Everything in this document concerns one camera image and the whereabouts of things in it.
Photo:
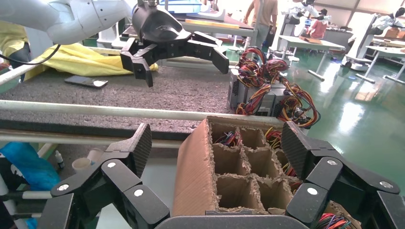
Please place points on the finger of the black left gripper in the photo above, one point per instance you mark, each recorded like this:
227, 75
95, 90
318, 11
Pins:
139, 68
218, 60

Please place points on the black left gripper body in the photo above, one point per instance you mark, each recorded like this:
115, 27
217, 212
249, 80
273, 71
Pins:
158, 25

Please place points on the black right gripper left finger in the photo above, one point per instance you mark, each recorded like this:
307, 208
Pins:
120, 183

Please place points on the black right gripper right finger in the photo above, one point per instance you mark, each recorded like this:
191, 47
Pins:
322, 170

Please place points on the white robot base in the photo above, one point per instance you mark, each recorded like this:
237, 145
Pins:
107, 36

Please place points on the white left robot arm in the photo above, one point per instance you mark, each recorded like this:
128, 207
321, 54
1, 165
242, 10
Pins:
79, 15

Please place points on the grey table with red top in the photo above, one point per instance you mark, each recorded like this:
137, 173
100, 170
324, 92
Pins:
221, 31

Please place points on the grey felt table mat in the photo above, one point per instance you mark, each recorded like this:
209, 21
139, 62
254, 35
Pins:
158, 91

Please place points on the blue flat object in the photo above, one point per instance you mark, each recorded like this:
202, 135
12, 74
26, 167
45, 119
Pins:
183, 6

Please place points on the orange flat board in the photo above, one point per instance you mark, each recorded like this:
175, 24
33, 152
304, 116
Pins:
212, 23

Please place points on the white plastic cylinder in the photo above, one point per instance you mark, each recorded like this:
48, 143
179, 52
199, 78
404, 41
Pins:
95, 155

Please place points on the white paper cup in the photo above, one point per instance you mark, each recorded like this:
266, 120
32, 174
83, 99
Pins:
81, 164

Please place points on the black smartphone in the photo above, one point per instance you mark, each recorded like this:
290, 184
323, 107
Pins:
85, 81

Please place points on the yellow cloth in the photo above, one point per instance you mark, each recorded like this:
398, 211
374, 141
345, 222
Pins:
79, 60

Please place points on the small white dropper bottle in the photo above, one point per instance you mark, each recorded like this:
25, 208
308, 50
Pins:
59, 161

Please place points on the person in tan shirt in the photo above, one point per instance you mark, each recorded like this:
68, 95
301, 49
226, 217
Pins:
262, 12

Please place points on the cardboard box with dividers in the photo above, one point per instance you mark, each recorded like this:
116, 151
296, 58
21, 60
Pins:
193, 177

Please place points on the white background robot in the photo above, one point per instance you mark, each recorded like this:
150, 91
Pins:
297, 12
364, 41

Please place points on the blue plastic bag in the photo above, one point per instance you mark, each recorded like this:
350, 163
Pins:
28, 167

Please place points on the brown flat item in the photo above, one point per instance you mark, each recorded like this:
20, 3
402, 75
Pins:
311, 39

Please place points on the white work table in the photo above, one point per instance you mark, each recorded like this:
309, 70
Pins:
316, 44
386, 50

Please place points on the person in red shirt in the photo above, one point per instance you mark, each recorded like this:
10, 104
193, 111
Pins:
319, 28

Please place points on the person in yellow clothing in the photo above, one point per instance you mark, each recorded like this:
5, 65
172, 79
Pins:
12, 38

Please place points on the brown cardboard boxes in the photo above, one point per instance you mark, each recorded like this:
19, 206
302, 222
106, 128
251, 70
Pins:
394, 33

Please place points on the white metal table rail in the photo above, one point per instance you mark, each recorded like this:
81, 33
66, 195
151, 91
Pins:
95, 110
63, 137

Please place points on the white pipe frame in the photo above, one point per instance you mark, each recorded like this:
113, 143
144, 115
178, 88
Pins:
34, 195

